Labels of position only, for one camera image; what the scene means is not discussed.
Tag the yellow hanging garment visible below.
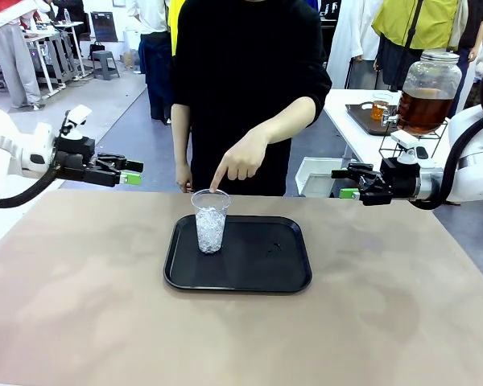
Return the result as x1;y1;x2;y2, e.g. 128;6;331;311
168;0;187;58

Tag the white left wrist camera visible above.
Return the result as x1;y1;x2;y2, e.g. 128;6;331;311
60;105;94;140

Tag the person's left forearm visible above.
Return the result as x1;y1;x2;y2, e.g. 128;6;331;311
263;95;320;146

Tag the person's right forearm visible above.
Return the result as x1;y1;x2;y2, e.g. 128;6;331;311
171;103;193;166

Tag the grey step stool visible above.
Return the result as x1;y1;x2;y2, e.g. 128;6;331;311
90;49;122;81

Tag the white plastic bin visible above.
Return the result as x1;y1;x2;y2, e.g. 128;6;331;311
295;155;349;199

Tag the white side table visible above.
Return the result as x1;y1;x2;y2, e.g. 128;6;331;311
323;88;483;194

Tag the yellow-green jacket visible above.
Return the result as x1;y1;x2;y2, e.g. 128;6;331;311
370;0;463;51

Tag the person's black sweater torso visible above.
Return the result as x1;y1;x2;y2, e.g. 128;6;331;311
171;0;333;198

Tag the mannequin with navy garment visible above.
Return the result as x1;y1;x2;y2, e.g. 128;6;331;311
126;0;176;122

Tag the grey metal workbench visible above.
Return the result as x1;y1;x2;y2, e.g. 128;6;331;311
23;20;86;98

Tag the dark skirt under jacket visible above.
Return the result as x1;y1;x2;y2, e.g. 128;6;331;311
374;33;424;92

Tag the person's right hand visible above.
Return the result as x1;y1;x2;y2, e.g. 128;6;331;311
175;162;195;195

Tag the left arm black hose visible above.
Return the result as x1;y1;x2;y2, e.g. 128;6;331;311
0;168;58;211

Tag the bystander in grey trousers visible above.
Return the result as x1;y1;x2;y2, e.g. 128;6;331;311
0;0;52;110

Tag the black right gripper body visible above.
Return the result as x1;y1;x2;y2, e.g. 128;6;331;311
379;156;423;199

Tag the glass tea dispenser jar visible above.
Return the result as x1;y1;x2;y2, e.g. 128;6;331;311
382;51;464;137

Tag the black wire dispenser stand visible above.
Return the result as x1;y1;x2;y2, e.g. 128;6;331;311
378;120;448;162

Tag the tall clear iced cup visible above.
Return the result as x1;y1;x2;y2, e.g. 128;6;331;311
191;187;232;255

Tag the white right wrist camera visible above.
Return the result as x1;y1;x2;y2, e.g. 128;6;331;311
390;129;430;166

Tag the short clear iced cup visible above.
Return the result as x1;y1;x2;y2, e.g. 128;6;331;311
370;92;392;122

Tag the dark brown tray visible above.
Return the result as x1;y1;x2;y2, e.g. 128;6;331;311
345;101;402;137

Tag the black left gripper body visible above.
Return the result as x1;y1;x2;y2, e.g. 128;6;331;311
56;137;117;188

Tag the person's left hand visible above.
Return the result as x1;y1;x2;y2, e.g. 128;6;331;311
208;129;272;194

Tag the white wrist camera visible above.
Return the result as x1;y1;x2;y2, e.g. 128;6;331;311
390;129;430;166
60;105;94;140

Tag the black serving tray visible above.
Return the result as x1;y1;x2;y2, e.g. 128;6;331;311
163;214;313;294

